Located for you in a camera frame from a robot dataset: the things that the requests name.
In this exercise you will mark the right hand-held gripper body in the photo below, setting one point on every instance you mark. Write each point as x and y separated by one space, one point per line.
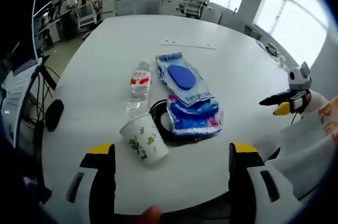
299 81

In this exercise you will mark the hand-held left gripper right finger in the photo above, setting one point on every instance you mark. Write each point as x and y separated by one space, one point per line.
245 176

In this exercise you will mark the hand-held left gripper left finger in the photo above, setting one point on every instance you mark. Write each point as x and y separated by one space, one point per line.
103 181

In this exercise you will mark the white paper cup green print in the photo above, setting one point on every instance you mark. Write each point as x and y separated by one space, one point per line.
144 139

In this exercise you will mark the blue floral plastic packet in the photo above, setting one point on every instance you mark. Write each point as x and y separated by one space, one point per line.
195 118

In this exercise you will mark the blue wet wipes packet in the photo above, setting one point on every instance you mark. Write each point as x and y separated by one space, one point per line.
182 78

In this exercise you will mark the clear plastic water bottle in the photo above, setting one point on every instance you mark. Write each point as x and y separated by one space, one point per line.
139 86

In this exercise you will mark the small clutter on table edge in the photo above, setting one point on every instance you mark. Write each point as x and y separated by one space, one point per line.
273 49

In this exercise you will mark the person's left hand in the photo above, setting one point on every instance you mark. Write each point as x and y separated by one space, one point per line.
151 216

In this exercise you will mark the black foam microphone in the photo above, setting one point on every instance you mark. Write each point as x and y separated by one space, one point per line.
55 115

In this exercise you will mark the white table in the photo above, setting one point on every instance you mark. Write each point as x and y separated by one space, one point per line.
105 76

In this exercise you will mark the white flat strip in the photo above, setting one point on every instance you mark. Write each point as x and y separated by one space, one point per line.
185 43

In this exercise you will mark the white mesh office chair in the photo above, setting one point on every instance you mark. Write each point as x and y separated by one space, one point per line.
16 92

